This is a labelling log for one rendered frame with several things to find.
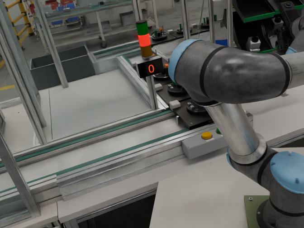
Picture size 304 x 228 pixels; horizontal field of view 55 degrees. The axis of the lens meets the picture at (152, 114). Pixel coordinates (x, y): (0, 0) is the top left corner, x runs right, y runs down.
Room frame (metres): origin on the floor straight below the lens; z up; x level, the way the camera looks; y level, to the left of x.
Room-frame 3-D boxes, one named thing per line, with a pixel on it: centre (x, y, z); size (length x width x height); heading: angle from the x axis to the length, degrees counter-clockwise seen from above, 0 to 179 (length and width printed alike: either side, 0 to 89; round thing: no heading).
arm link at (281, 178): (0.60, -0.35, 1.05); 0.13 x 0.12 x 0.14; 27
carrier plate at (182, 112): (1.24, -0.24, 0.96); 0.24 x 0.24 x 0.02; 14
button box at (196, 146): (1.01, -0.21, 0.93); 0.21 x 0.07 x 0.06; 104
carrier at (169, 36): (2.61, -0.19, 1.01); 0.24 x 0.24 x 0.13; 14
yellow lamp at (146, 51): (1.31, -0.03, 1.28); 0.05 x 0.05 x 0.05
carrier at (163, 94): (1.49, -0.18, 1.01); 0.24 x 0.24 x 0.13; 14
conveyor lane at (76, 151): (1.19, 0.06, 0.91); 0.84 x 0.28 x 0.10; 104
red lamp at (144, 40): (1.31, -0.03, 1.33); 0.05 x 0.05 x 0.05
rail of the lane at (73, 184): (1.03, -0.01, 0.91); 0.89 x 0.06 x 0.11; 104
